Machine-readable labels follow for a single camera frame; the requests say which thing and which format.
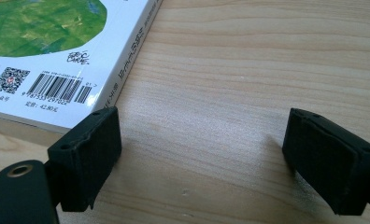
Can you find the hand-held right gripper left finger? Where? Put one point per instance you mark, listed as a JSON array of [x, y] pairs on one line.
[[86, 158]]

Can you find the white book with green picture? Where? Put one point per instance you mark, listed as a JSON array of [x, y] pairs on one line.
[[58, 34]]

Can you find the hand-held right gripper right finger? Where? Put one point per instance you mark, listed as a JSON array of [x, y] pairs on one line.
[[326, 165]]

